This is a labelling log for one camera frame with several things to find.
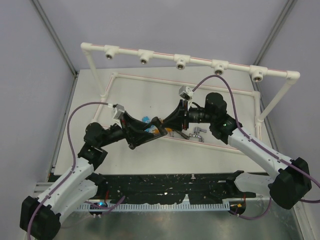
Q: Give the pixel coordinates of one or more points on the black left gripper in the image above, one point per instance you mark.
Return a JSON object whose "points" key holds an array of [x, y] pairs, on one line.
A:
{"points": [[133, 131]]}

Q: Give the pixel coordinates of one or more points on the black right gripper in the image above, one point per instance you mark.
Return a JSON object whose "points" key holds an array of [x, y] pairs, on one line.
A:
{"points": [[178, 119]]}

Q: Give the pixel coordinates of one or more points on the dark long-spout faucet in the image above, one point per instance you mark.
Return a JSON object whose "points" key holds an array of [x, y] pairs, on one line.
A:
{"points": [[157, 122]]}

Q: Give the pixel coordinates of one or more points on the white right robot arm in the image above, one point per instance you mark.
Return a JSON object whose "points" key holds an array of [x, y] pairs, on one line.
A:
{"points": [[288, 180]]}

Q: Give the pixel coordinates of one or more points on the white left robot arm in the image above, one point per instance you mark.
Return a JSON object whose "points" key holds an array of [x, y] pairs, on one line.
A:
{"points": [[42, 216]]}

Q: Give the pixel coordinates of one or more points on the blue plastic faucet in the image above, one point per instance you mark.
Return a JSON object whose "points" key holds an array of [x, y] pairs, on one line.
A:
{"points": [[147, 120]]}

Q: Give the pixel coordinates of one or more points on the orange plastic faucet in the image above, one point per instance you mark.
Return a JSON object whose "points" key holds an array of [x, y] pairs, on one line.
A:
{"points": [[163, 131]]}

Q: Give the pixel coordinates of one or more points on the chrome metal faucet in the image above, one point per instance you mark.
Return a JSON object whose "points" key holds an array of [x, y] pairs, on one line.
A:
{"points": [[196, 134]]}

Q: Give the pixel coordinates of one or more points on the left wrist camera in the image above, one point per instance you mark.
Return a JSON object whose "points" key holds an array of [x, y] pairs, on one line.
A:
{"points": [[117, 113]]}

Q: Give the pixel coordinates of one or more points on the white PVC pipe frame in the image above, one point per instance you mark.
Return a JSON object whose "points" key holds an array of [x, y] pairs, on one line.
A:
{"points": [[138, 85]]}

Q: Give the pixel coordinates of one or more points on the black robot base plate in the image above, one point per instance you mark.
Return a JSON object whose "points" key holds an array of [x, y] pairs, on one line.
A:
{"points": [[168, 189]]}

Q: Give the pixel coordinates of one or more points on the white slotted cable duct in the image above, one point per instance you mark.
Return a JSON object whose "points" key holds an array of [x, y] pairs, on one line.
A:
{"points": [[182, 207]]}

